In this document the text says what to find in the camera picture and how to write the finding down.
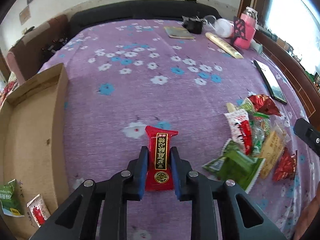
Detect white red stick packet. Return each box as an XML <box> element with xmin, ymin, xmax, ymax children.
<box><xmin>27</xmin><ymin>194</ymin><xmax>52</xmax><ymax>227</ymax></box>

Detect person's right forearm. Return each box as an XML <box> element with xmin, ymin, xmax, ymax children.
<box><xmin>294</xmin><ymin>195</ymin><xmax>320</xmax><ymax>240</ymax></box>

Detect black pink-dotted holder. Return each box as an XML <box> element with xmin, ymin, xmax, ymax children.
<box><xmin>231</xmin><ymin>16</ymin><xmax>248</xmax><ymax>45</ymax></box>

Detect clear plastic cup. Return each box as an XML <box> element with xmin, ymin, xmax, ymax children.
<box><xmin>202</xmin><ymin>15</ymin><xmax>217</xmax><ymax>28</ymax></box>

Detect brown wall panel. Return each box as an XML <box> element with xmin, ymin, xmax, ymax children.
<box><xmin>19</xmin><ymin>6</ymin><xmax>32</xmax><ymax>25</ymax></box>

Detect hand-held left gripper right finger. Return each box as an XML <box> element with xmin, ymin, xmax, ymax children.
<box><xmin>170</xmin><ymin>146</ymin><xmax>288</xmax><ymax>240</ymax></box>

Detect cardboard box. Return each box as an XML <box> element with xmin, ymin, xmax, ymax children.
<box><xmin>0</xmin><ymin>63</ymin><xmax>69</xmax><ymax>240</ymax></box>

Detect wooden framed window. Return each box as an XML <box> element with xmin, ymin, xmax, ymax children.
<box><xmin>239</xmin><ymin>0</ymin><xmax>320</xmax><ymax>78</ymax></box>

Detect brown patterned blanket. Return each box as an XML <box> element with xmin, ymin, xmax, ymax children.
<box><xmin>0</xmin><ymin>72</ymin><xmax>18</xmax><ymax>103</ymax></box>

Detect green yellow-label snack packet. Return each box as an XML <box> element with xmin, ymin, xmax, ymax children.
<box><xmin>0</xmin><ymin>179</ymin><xmax>25</xmax><ymax>217</ymax></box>

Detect black phone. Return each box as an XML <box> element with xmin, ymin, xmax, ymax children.
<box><xmin>254</xmin><ymin>60</ymin><xmax>287</xmax><ymax>105</ymax></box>

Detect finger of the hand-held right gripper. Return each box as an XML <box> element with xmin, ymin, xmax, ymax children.
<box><xmin>294</xmin><ymin>117</ymin><xmax>320</xmax><ymax>155</ymax></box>

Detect red gold-label snack packet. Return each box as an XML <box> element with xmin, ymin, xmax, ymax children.
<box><xmin>145</xmin><ymin>126</ymin><xmax>179</xmax><ymax>192</ymax></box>

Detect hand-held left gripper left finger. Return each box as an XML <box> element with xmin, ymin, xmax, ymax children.
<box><xmin>30</xmin><ymin>146</ymin><xmax>148</xmax><ymax>240</ymax></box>

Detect wooden headboard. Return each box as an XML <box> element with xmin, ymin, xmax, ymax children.
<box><xmin>254</xmin><ymin>27</ymin><xmax>320</xmax><ymax>120</ymax></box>

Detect black sofa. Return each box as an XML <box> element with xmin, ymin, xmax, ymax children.
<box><xmin>69</xmin><ymin>0</ymin><xmax>222</xmax><ymax>39</ymax></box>

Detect white round jar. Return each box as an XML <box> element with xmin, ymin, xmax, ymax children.
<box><xmin>215</xmin><ymin>18</ymin><xmax>234</xmax><ymax>38</ymax></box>

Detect olive booklet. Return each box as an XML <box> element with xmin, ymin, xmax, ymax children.
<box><xmin>164</xmin><ymin>26</ymin><xmax>195</xmax><ymax>40</ymax></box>

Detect black binder clips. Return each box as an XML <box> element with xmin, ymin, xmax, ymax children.
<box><xmin>182</xmin><ymin>16</ymin><xmax>203</xmax><ymax>34</ymax></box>

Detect cream tube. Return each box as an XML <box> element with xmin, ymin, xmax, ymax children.
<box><xmin>205</xmin><ymin>32</ymin><xmax>244</xmax><ymax>59</ymax></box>

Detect brown armchair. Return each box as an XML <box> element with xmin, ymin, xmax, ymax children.
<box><xmin>7</xmin><ymin>14</ymin><xmax>69</xmax><ymax>85</ymax></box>

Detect pink bottle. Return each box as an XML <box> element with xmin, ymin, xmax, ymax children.
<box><xmin>234</xmin><ymin>7</ymin><xmax>258</xmax><ymax>50</ymax></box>

